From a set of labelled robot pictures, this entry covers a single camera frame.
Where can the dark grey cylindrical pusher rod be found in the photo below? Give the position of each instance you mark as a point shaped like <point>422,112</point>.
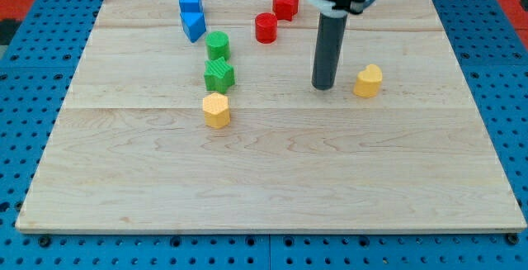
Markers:
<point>327,51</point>

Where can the yellow heart block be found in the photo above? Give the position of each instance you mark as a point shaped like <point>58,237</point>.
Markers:
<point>368,81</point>

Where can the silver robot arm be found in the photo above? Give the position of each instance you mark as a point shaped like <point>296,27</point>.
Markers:
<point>340,8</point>

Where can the red star block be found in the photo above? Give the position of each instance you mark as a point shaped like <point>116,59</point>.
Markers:
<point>285,9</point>

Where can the green star block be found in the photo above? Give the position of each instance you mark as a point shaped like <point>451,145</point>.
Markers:
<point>218,75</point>

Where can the red cylinder block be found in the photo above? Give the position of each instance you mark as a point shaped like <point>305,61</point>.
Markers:
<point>266,27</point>

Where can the green cylinder block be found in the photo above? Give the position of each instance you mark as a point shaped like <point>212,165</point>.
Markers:
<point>217,45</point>

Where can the blue triangle block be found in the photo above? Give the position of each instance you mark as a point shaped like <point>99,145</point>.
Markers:
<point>193,24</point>

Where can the yellow hexagon block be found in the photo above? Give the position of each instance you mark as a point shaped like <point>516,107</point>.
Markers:
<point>216,110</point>

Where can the blue cube block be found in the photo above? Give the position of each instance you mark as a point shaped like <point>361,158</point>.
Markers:
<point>190,5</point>

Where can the light wooden board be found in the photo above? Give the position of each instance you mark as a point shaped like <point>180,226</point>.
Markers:
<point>130,152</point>

